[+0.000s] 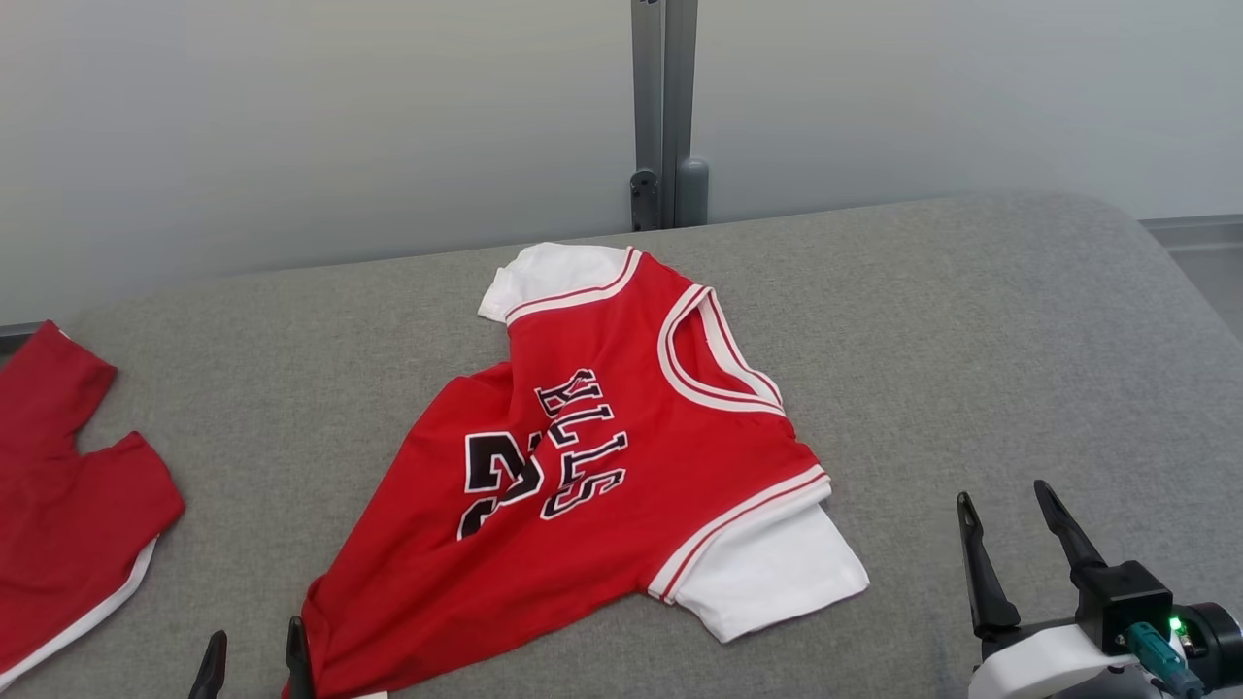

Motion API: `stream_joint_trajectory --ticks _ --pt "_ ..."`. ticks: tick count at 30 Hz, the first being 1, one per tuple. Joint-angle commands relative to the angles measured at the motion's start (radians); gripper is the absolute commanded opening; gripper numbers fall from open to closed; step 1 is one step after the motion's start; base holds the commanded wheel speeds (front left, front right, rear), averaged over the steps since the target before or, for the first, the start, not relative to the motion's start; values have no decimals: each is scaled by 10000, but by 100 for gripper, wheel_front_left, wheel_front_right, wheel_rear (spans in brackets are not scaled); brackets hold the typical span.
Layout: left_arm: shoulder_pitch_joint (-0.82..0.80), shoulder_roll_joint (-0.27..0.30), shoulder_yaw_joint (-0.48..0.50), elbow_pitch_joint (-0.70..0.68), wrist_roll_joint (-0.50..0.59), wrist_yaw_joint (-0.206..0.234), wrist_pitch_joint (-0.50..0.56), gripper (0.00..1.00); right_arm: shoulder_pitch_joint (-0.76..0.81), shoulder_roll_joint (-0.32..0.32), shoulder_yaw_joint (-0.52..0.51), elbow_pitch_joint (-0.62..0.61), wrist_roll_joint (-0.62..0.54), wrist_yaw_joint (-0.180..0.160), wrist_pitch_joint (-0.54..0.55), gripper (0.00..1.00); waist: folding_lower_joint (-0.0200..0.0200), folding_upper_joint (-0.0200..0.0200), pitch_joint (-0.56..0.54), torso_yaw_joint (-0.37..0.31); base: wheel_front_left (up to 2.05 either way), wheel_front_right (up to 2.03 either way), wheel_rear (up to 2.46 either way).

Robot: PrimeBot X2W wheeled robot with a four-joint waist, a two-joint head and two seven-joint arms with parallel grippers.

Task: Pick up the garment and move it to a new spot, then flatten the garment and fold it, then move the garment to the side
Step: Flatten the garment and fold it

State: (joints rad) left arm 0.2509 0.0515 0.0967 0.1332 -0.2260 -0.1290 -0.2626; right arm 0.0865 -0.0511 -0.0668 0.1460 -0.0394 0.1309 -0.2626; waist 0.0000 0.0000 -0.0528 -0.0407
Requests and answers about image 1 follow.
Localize grey metal post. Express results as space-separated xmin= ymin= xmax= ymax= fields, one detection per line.
xmin=631 ymin=0 xmax=699 ymax=230

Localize grey cylindrical post bumper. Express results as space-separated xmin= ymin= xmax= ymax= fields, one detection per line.
xmin=677 ymin=158 xmax=710 ymax=227

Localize red white-trimmed shorts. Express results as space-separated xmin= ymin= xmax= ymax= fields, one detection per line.
xmin=0 ymin=320 xmax=186 ymax=692

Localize dark post hinge bracket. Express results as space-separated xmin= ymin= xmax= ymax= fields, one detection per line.
xmin=629 ymin=170 xmax=661 ymax=232

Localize red white-sleeved basketball jersey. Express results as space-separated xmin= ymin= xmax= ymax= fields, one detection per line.
xmin=285 ymin=241 xmax=871 ymax=699

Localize teal right camera connector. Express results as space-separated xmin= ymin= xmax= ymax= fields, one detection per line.
xmin=1126 ymin=621 xmax=1205 ymax=699

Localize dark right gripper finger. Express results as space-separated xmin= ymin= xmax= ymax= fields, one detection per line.
xmin=957 ymin=492 xmax=1023 ymax=638
xmin=1033 ymin=480 xmax=1109 ymax=585

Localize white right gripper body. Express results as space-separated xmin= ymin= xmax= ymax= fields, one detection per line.
xmin=968 ymin=624 xmax=1159 ymax=699

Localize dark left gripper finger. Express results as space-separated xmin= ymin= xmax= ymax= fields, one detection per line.
xmin=285 ymin=616 xmax=315 ymax=699
xmin=188 ymin=630 xmax=229 ymax=699

